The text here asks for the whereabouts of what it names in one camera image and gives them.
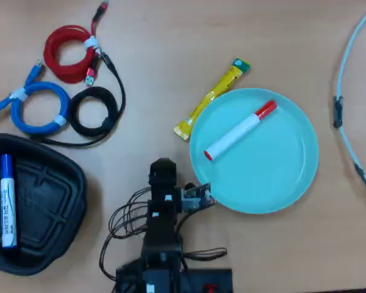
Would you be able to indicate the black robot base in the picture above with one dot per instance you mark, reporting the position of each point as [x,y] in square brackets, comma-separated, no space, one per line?
[207,276]

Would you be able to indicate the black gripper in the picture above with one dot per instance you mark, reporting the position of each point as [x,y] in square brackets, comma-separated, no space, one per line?
[163,198]

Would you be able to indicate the teal round plate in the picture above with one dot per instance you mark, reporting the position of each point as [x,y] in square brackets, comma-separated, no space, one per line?
[256,171]

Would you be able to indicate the red and white marker pen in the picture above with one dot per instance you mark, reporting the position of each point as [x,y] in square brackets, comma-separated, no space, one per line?
[235,134]

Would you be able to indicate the black plastic tray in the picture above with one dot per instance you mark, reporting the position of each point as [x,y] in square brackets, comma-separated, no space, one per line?
[48,198]

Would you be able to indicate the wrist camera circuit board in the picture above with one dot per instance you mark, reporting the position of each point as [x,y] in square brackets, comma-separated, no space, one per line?
[198,196]

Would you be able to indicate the blue and white marker pen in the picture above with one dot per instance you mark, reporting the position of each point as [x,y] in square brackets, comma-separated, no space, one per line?
[8,207]

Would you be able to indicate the red clamp knob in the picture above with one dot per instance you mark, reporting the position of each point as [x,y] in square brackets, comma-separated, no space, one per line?
[210,287]

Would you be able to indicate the yellow stick packet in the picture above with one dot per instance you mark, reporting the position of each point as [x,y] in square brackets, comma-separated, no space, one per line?
[222,84]

